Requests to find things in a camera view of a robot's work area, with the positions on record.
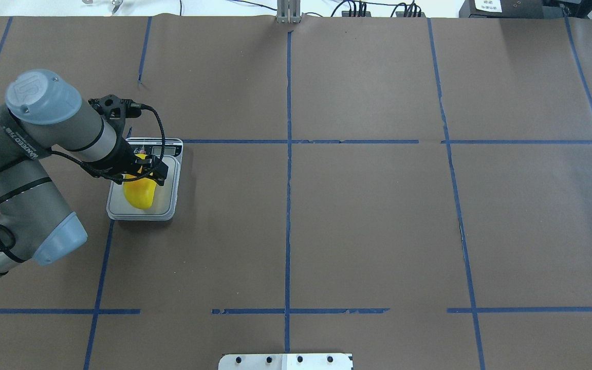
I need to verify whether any black computer box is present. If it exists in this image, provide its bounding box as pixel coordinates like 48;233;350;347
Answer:
458;1;564;19

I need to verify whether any yellow mango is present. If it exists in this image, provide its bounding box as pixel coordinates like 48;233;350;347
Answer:
122;175;157;209

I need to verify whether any aluminium frame post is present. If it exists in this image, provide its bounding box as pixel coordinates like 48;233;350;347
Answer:
276;0;302;24

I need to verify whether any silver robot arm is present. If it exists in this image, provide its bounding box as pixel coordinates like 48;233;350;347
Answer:
0;69;169;278

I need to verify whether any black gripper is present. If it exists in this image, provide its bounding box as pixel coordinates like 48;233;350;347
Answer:
81;95;168;187

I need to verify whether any white pedestal column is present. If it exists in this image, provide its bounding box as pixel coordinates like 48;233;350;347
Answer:
218;353;354;369

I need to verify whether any silver digital kitchen scale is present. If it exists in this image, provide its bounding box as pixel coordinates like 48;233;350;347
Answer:
106;138;183;221

